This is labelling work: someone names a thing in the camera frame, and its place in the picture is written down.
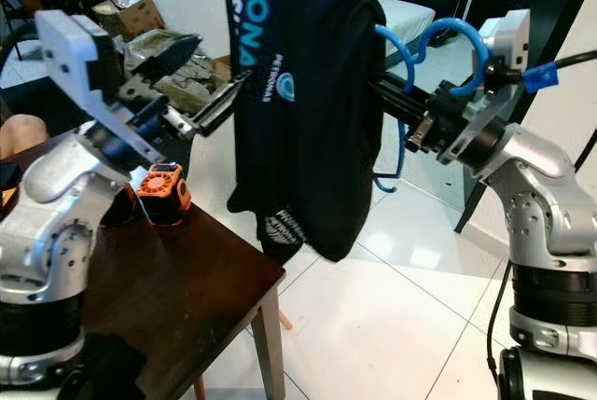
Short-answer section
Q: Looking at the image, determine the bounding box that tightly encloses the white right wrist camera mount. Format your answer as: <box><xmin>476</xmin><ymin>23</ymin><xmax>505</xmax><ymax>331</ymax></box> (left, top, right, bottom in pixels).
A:
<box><xmin>437</xmin><ymin>8</ymin><xmax>533</xmax><ymax>166</ymax></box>

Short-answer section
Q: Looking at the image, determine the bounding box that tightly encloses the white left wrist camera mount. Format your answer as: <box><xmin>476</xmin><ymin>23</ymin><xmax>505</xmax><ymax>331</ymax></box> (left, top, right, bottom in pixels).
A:
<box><xmin>35</xmin><ymin>8</ymin><xmax>150</xmax><ymax>168</ymax></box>

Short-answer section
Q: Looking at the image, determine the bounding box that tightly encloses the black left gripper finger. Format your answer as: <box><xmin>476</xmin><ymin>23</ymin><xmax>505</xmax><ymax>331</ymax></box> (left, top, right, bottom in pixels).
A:
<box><xmin>142</xmin><ymin>34</ymin><xmax>202</xmax><ymax>79</ymax></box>
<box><xmin>175</xmin><ymin>71</ymin><xmax>254</xmax><ymax>140</ymax></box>

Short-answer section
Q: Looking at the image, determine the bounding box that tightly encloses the clear plastic bag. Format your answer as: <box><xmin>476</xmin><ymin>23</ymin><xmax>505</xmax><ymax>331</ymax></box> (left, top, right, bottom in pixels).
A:
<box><xmin>129</xmin><ymin>29</ymin><xmax>234</xmax><ymax>114</ymax></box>

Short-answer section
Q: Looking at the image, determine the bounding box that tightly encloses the orange and black device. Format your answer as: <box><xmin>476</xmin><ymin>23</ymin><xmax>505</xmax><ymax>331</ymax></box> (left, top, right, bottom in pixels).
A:
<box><xmin>135</xmin><ymin>162</ymin><xmax>192</xmax><ymax>227</ymax></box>

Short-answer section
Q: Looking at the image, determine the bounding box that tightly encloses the blue plastic hanger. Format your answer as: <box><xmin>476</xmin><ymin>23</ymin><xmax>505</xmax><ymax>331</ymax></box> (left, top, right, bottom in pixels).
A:
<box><xmin>368</xmin><ymin>16</ymin><xmax>491</xmax><ymax>194</ymax></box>

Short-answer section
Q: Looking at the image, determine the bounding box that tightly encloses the black T-shirt with teal print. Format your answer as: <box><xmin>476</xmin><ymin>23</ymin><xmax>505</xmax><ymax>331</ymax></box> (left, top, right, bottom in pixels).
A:
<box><xmin>222</xmin><ymin>0</ymin><xmax>388</xmax><ymax>266</ymax></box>

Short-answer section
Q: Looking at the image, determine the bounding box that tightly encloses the cardboard box with plastic wrap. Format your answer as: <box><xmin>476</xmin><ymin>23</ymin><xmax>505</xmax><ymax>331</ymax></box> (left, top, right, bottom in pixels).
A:
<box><xmin>93</xmin><ymin>0</ymin><xmax>164</xmax><ymax>39</ymax></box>

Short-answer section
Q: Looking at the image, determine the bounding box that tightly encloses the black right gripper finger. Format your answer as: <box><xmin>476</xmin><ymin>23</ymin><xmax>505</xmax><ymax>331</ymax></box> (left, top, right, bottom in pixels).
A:
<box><xmin>373</xmin><ymin>94</ymin><xmax>435</xmax><ymax>132</ymax></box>
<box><xmin>370</xmin><ymin>74</ymin><xmax>437</xmax><ymax>108</ymax></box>

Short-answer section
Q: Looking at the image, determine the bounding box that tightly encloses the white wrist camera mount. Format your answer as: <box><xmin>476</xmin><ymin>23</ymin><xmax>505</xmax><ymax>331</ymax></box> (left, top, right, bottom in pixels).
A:
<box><xmin>437</xmin><ymin>8</ymin><xmax>533</xmax><ymax>166</ymax></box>
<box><xmin>35</xmin><ymin>8</ymin><xmax>150</xmax><ymax>168</ymax></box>

